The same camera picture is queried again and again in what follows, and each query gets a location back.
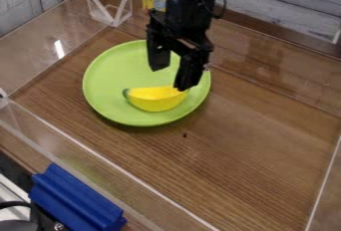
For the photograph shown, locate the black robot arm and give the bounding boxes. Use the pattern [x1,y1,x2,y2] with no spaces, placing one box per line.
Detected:
[147,0,214,92]

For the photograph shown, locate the clear acrylic front wall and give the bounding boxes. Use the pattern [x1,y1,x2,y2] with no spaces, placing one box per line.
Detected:
[0,89,218,231]

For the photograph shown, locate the black cable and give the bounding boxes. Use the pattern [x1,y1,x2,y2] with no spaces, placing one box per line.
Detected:
[0,200,46,224]

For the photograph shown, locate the blue plastic clamp block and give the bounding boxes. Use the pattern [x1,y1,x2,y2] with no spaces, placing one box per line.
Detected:
[29,163,127,231]

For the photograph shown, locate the clear acrylic triangle bracket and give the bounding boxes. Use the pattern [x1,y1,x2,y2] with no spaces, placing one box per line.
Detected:
[87,0,132,28]

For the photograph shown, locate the green round plate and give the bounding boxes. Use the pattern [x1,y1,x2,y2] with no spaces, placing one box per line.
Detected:
[83,40,211,126]

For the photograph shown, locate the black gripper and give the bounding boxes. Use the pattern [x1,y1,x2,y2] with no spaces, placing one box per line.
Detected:
[147,0,217,92]

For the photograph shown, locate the yellow toy banana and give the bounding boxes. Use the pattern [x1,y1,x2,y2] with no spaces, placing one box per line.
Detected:
[123,86,187,113]

